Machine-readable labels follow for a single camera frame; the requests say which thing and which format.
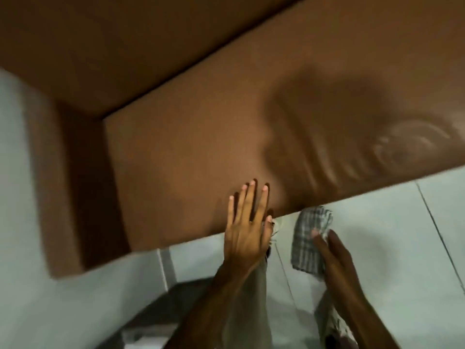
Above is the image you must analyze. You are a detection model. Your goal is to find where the brown wooden table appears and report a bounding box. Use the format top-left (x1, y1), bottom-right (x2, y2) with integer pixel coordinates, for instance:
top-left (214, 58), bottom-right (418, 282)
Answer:
top-left (31, 0), bottom-right (465, 278)

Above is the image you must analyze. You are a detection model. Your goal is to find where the person's left forearm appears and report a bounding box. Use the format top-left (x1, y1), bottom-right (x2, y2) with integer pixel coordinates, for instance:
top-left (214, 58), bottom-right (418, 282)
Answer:
top-left (169, 256), bottom-right (267, 349)

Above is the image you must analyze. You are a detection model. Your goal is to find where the person's left hand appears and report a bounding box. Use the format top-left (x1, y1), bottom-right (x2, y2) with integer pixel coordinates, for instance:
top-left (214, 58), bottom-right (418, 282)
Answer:
top-left (224, 180), bottom-right (274, 264)

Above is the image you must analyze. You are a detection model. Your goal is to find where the grey checked cloth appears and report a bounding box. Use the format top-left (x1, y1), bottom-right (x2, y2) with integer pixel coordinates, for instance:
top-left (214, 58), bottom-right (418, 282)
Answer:
top-left (290, 205), bottom-right (334, 277)

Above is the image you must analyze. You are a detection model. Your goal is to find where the person's right forearm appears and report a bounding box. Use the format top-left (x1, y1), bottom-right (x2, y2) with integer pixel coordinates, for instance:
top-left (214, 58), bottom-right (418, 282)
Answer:
top-left (325, 281), bottom-right (402, 349)

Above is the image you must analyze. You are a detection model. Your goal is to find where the person's right hand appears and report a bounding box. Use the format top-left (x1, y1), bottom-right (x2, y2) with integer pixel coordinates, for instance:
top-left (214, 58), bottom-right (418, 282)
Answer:
top-left (311, 229), bottom-right (359, 292)

